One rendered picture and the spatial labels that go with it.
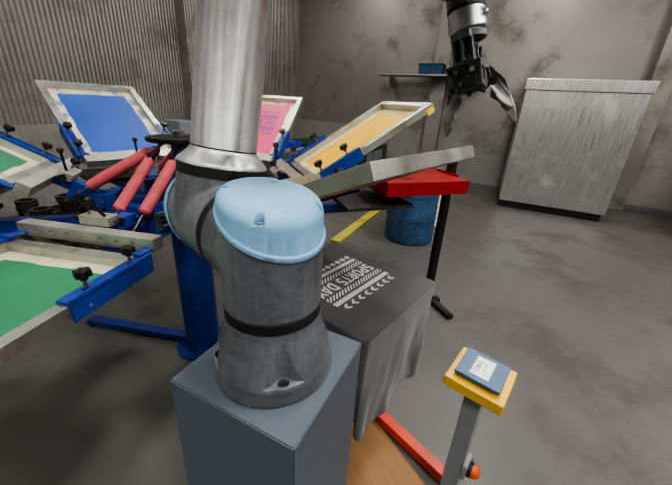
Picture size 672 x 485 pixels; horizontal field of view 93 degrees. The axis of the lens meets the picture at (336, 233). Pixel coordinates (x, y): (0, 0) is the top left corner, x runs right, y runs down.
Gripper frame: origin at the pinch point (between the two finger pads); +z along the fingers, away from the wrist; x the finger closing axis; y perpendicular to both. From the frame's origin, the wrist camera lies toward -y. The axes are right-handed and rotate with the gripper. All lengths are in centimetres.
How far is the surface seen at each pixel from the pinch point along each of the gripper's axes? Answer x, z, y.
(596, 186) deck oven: -4, 97, -563
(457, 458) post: -8, 81, 15
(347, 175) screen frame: -16.7, 4.5, 29.5
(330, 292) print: -47, 41, 11
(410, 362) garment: -37, 80, -15
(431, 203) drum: -138, 58, -264
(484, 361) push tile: 0, 53, 10
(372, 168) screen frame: -10.8, 4.0, 29.2
